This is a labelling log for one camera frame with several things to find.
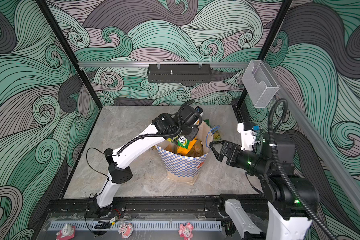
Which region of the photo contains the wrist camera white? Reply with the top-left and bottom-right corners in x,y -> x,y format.
194,106 -> 204,125
237,122 -> 260,151

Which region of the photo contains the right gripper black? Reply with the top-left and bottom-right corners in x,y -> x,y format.
214,139 -> 279,179

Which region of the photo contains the brown snack bag in bag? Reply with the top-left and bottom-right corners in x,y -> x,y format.
165,140 -> 204,158

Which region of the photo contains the aluminium rail back wall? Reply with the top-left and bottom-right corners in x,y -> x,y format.
78,61 -> 249,69

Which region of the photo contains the black perforated wall tray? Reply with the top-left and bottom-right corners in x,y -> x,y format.
147,65 -> 212,86

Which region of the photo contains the pink bunny figurine left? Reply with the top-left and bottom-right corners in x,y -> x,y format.
56,224 -> 76,240

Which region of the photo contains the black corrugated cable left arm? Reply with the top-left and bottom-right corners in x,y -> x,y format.
113,99 -> 196,157

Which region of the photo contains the pink pig figurine middle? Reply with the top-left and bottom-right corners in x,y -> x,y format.
118,223 -> 133,239

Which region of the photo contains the green Fox's candy bag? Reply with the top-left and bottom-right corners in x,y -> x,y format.
176,136 -> 190,149

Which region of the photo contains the green Spring Tea candy bag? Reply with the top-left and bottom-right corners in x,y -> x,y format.
204,119 -> 222,142

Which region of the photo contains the clear plastic wall holder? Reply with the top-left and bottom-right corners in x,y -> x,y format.
242,60 -> 280,108

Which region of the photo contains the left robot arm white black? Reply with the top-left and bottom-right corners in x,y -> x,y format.
87,100 -> 204,218

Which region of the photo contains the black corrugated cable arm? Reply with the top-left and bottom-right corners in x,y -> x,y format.
267,98 -> 338,240
113,99 -> 196,157

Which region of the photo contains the aluminium rail wall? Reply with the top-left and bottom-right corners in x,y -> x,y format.
262,61 -> 360,232
78,61 -> 249,69

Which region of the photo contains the white slotted cable duct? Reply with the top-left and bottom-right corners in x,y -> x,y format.
47,220 -> 223,232

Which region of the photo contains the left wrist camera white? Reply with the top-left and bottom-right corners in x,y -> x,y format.
194,106 -> 204,125

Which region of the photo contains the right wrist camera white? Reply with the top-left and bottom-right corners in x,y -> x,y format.
237,122 -> 260,151

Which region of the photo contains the pink pig figurine right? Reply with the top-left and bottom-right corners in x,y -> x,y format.
178,223 -> 194,240

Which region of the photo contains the checkered paper bag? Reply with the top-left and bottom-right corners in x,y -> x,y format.
156,122 -> 213,186

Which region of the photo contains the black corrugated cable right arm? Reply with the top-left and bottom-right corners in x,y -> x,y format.
267,98 -> 338,240

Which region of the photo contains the pink pig figurine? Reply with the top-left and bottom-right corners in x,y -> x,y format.
118,223 -> 133,239
178,223 -> 194,240

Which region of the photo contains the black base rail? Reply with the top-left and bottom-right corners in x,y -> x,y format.
43,195 -> 268,220

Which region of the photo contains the aluminium rail right wall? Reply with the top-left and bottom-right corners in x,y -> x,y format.
262,61 -> 360,232

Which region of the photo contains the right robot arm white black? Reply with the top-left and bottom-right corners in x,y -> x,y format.
210,134 -> 319,240

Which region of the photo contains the orange yellow snack bag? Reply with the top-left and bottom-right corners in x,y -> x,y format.
176,138 -> 198,157

